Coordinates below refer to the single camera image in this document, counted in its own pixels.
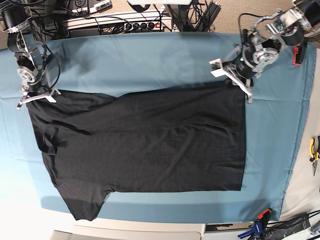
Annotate yellow handled pliers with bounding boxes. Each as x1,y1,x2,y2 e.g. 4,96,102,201
309,136,320,176

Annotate black plastic bag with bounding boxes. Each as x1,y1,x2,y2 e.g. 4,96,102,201
260,213,311,240

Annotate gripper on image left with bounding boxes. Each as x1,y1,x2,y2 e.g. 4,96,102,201
16,79,61,110

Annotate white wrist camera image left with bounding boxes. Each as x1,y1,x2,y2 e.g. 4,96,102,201
45,93,57,103

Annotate dark grey T-shirt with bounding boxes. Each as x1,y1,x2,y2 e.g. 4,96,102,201
26,82,246,221

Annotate blue orange clamp bottom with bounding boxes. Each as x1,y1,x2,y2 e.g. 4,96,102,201
237,208,272,240

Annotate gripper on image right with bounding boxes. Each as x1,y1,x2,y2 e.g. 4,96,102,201
221,44,263,104

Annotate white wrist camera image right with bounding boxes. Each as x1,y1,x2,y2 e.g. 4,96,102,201
208,58,226,78

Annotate white power strip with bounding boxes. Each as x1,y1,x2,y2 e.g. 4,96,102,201
61,12,173,32

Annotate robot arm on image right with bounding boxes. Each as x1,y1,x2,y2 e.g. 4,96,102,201
220,0,320,102

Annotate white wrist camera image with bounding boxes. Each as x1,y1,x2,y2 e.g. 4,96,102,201
45,93,57,103
208,58,226,78

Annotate orange black clamp top right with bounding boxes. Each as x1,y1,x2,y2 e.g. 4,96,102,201
293,41,308,66

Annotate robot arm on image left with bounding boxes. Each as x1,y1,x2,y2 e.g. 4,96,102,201
0,0,61,110

